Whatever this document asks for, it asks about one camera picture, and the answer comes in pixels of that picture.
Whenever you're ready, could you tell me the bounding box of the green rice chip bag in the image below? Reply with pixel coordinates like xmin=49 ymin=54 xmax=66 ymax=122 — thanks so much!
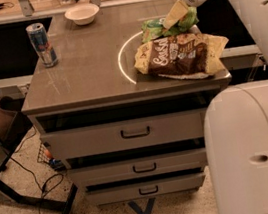
xmin=141 ymin=7 xmax=198 ymax=43

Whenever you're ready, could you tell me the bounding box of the brown and yellow chip bag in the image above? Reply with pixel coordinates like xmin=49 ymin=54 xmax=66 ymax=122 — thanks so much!
xmin=134 ymin=33 xmax=229 ymax=80

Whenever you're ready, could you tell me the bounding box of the blue silver redbull can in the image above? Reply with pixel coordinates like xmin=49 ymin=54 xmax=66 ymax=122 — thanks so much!
xmin=26 ymin=23 xmax=58 ymax=68

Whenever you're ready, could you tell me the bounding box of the white bowl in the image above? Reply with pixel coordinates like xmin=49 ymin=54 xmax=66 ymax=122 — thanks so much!
xmin=65 ymin=3 xmax=99 ymax=26

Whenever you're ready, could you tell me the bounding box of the grey drawer cabinet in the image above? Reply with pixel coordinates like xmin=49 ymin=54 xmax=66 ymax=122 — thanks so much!
xmin=23 ymin=0 xmax=231 ymax=196

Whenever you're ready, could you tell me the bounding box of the middle grey drawer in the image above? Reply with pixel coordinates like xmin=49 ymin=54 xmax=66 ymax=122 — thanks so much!
xmin=68 ymin=148 xmax=208 ymax=187

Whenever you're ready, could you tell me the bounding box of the grey drawer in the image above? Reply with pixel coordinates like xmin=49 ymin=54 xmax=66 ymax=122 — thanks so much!
xmin=41 ymin=109 xmax=206 ymax=160
xmin=86 ymin=172 xmax=206 ymax=206
xmin=68 ymin=148 xmax=208 ymax=187

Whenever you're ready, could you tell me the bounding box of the top grey drawer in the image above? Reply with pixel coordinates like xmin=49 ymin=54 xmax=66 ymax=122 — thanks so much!
xmin=41 ymin=109 xmax=206 ymax=160

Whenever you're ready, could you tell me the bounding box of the bottom grey drawer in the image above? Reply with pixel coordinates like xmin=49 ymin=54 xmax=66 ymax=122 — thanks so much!
xmin=86 ymin=172 xmax=206 ymax=206

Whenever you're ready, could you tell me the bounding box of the brown office chair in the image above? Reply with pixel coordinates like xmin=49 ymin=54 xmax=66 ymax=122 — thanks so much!
xmin=0 ymin=95 xmax=33 ymax=152

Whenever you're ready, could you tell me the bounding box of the wire basket with items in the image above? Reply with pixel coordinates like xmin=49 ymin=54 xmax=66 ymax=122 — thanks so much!
xmin=37 ymin=144 xmax=65 ymax=171

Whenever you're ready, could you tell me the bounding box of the black floor cable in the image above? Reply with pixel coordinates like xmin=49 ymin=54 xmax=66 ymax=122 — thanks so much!
xmin=5 ymin=120 xmax=84 ymax=214

